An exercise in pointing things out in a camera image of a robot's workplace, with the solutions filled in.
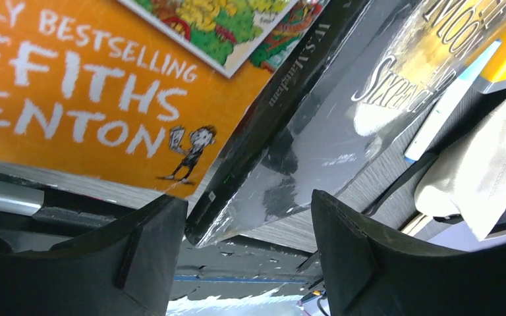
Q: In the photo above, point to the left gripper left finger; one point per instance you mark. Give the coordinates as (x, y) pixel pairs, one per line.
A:
(126, 267)

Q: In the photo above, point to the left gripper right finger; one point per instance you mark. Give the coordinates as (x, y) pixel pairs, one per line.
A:
(371, 269)

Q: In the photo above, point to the beige canvas backpack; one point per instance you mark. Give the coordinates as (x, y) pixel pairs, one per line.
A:
(462, 190)

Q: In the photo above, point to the black moon and sixpence book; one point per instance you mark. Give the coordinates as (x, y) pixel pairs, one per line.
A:
(363, 74)

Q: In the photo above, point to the white marker blue cap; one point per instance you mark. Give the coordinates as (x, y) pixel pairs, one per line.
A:
(447, 104)

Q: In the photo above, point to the orange treehouse book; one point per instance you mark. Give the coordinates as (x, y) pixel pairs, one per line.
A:
(142, 93)

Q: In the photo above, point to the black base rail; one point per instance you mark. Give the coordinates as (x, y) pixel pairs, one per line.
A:
(35, 217)

